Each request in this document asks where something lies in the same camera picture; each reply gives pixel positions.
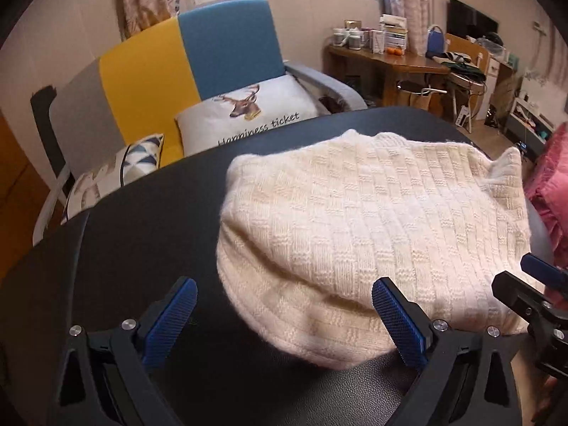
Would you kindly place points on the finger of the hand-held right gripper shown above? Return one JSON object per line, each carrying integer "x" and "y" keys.
{"x": 543, "y": 270}
{"x": 519, "y": 290}

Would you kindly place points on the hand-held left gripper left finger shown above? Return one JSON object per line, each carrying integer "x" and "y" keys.
{"x": 173, "y": 319}

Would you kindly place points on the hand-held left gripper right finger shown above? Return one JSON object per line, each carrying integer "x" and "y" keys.
{"x": 399, "y": 324}

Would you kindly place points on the cream knitted sweater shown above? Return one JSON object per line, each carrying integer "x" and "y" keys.
{"x": 355, "y": 230}

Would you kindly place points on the wooden chair with clothes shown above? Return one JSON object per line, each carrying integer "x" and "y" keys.
{"x": 466, "y": 66}

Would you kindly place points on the pink cloth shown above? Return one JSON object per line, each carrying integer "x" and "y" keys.
{"x": 552, "y": 177}

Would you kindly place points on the white shelf unit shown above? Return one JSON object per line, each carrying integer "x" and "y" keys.
{"x": 530, "y": 120}

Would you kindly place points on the triangle pattern pillow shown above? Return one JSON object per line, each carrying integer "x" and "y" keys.
{"x": 137, "y": 159}

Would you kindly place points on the white deer print pillow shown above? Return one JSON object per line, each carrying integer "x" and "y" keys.
{"x": 266, "y": 102}

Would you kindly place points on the grey yellow blue sofa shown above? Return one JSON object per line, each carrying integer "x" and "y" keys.
{"x": 142, "y": 84}

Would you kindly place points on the blue bag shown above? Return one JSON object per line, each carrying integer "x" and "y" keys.
{"x": 435, "y": 42}

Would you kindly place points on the black television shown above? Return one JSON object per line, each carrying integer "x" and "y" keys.
{"x": 470, "y": 20}

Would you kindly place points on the wooden desk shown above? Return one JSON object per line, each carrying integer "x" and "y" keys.
{"x": 377, "y": 60}

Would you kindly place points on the oranges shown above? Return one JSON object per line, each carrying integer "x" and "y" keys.
{"x": 394, "y": 51}

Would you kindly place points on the stack of books and boxes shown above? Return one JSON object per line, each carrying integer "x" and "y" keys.
{"x": 394, "y": 31}

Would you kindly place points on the group of jars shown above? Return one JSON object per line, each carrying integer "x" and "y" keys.
{"x": 350, "y": 40}

